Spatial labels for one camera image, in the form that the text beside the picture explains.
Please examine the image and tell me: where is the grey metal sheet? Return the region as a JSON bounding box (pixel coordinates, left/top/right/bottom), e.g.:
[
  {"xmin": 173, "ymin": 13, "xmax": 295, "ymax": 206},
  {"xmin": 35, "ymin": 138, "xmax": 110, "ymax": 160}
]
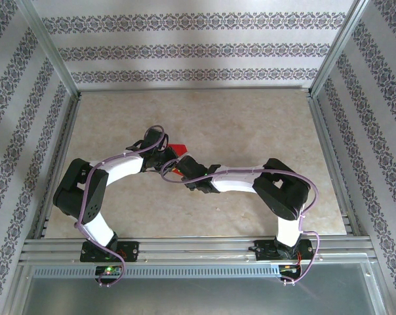
[{"xmin": 20, "ymin": 262, "xmax": 384, "ymax": 315}]

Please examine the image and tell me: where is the control board with green light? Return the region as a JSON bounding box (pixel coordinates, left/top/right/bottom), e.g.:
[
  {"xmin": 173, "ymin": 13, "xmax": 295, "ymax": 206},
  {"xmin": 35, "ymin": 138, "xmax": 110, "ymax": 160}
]
[{"xmin": 95, "ymin": 265, "xmax": 123, "ymax": 276}]

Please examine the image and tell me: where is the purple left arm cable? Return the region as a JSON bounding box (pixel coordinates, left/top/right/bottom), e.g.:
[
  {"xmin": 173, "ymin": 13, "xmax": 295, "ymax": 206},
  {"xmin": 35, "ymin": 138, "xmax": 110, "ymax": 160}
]
[{"xmin": 73, "ymin": 123, "xmax": 171, "ymax": 289}]

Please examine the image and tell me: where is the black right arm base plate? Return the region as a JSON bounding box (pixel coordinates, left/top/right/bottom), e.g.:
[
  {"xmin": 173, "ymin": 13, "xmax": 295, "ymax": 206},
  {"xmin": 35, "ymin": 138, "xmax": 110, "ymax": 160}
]
[{"xmin": 255, "ymin": 239, "xmax": 315, "ymax": 263}]

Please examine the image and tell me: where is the aluminium side rail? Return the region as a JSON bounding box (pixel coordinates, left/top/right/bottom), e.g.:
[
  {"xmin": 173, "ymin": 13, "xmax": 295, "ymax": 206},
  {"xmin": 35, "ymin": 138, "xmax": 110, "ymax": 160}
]
[
  {"xmin": 30, "ymin": 93, "xmax": 83, "ymax": 240},
  {"xmin": 307, "ymin": 93, "xmax": 363, "ymax": 237}
]

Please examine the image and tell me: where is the thin aluminium wall rail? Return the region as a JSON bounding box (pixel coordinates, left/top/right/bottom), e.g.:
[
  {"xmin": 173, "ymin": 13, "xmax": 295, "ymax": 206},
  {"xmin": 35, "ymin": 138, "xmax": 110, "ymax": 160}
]
[{"xmin": 78, "ymin": 85, "xmax": 312, "ymax": 95}]

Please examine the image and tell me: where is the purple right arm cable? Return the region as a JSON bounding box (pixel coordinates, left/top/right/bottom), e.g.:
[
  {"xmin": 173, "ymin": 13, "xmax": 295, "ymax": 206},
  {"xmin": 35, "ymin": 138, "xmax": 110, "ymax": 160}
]
[{"xmin": 160, "ymin": 159, "xmax": 323, "ymax": 286}]

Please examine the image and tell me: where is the red paper sheet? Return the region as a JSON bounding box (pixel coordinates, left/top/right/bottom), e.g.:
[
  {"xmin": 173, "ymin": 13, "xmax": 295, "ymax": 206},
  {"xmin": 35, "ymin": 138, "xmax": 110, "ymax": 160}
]
[{"xmin": 167, "ymin": 143, "xmax": 189, "ymax": 177}]

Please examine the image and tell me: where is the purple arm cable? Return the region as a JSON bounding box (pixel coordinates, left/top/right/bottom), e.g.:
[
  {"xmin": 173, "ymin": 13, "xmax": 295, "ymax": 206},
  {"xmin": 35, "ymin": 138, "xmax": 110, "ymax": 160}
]
[
  {"xmin": 73, "ymin": 123, "xmax": 171, "ymax": 289},
  {"xmin": 160, "ymin": 159, "xmax": 323, "ymax": 286}
]

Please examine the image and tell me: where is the grey slotted cable duct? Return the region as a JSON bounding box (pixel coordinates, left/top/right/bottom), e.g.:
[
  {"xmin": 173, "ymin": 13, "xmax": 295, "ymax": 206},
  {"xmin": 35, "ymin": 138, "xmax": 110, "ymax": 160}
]
[{"xmin": 32, "ymin": 264, "xmax": 281, "ymax": 279}]

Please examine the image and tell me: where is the aluminium frame post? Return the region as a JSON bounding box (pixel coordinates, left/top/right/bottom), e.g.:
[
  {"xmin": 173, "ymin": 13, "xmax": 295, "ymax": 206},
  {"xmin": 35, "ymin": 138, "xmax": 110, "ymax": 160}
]
[
  {"xmin": 307, "ymin": 0, "xmax": 374, "ymax": 98},
  {"xmin": 16, "ymin": 0, "xmax": 83, "ymax": 99}
]

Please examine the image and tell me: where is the long aluminium mounting rail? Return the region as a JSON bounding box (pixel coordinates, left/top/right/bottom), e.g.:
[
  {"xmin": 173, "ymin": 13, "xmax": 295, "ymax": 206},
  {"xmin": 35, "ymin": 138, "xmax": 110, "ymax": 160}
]
[{"xmin": 19, "ymin": 235, "xmax": 378, "ymax": 265}]

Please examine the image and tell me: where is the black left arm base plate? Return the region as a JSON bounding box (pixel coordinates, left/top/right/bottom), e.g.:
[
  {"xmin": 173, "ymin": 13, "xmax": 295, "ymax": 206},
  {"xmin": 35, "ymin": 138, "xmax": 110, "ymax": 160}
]
[{"xmin": 79, "ymin": 241, "xmax": 140, "ymax": 263}]

